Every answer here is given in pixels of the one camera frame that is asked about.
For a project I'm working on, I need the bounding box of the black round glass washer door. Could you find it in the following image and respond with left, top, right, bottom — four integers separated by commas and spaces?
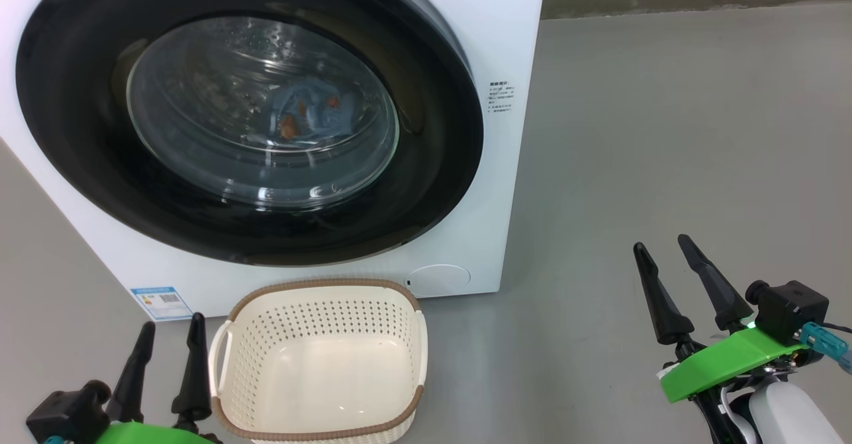
15, 0, 485, 267

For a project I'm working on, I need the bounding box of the blue bear print garment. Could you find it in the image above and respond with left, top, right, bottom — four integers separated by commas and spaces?
266, 85, 363, 148

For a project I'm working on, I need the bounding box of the round white filter cover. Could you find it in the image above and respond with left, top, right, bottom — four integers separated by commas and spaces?
407, 264, 471, 296

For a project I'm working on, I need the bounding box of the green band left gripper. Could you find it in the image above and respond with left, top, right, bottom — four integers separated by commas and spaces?
93, 312, 222, 444

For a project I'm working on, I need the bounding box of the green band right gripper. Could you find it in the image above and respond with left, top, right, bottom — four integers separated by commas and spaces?
633, 234, 809, 444

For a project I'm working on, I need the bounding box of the cream perforated laundry basket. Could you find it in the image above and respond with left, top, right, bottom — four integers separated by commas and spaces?
208, 278, 428, 443

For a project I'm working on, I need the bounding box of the blue energy label sticker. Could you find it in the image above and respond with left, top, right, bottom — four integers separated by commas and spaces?
130, 287, 194, 322

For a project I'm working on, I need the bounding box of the white washing machine body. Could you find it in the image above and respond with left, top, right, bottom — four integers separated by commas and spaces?
0, 0, 548, 320

